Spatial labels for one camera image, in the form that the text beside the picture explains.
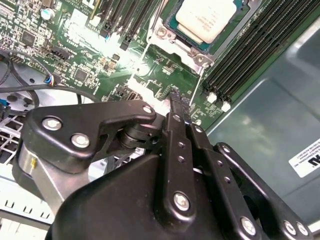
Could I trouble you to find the silver CPU plate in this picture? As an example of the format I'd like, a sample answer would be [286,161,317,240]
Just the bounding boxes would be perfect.
[163,0,252,55]

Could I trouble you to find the thin metal locking lever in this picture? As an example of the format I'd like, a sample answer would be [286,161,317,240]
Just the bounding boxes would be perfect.
[189,63,208,106]
[138,11,160,73]

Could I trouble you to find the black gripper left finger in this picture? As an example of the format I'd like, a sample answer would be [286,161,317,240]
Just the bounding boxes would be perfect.
[12,86,199,226]

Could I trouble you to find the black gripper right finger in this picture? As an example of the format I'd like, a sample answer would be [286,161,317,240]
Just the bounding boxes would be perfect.
[181,97,315,240]

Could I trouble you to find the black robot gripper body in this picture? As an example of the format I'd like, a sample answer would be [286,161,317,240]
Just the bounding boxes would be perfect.
[47,152,237,240]

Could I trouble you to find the metal socket cover frame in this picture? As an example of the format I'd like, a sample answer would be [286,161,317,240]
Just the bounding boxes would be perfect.
[154,0,263,66]

